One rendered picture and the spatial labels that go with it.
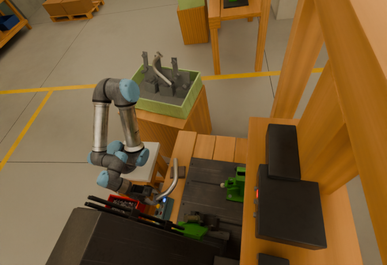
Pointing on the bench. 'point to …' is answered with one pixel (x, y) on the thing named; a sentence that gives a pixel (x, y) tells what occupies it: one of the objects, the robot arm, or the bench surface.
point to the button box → (165, 208)
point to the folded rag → (178, 172)
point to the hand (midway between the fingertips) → (156, 199)
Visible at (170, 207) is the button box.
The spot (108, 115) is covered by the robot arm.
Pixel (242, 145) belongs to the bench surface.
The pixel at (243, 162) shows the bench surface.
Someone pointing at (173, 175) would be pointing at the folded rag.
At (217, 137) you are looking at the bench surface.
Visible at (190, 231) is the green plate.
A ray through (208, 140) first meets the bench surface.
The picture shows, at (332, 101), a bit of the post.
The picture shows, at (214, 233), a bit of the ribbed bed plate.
